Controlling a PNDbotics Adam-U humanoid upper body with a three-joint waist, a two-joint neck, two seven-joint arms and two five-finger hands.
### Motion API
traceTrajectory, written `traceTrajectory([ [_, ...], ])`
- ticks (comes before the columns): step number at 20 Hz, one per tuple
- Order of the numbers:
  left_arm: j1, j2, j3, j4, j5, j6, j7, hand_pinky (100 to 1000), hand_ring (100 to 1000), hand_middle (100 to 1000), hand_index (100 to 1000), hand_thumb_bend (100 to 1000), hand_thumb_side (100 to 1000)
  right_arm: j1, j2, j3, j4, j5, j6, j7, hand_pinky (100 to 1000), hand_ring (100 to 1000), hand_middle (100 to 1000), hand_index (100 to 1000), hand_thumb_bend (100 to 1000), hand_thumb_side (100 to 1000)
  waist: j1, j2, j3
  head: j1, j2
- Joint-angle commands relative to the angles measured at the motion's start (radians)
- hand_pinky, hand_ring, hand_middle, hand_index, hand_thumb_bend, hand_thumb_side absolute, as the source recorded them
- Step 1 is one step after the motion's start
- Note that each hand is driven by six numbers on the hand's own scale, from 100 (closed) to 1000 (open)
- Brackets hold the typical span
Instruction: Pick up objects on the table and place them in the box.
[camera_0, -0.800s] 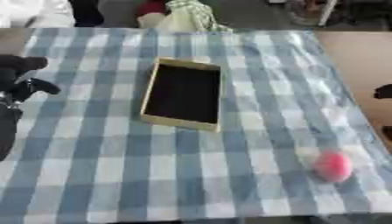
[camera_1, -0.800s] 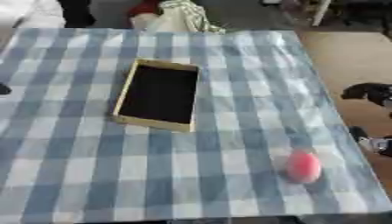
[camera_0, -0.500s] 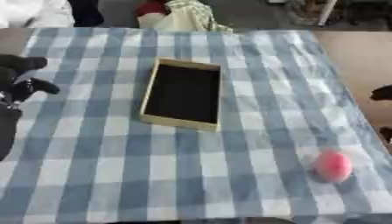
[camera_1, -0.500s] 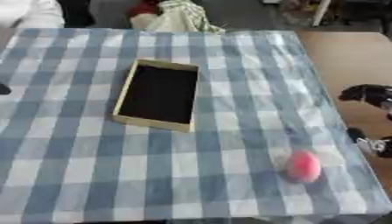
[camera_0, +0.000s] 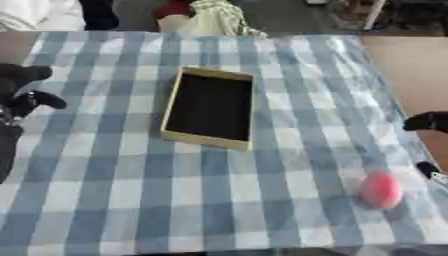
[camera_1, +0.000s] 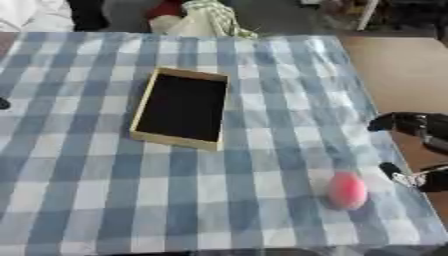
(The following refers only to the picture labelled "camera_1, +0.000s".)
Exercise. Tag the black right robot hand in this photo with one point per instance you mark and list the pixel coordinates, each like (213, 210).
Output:
(415, 125)

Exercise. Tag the person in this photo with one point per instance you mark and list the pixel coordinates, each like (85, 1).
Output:
(35, 14)

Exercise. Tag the tan cardboard box black inside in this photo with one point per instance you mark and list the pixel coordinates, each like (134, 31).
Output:
(181, 108)

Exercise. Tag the pink toy peach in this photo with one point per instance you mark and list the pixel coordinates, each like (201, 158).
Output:
(347, 191)

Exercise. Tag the green white checked cloth bundle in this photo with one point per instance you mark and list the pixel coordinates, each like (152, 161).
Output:
(204, 18)

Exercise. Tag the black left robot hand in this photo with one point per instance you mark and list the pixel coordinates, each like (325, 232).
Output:
(3, 103)

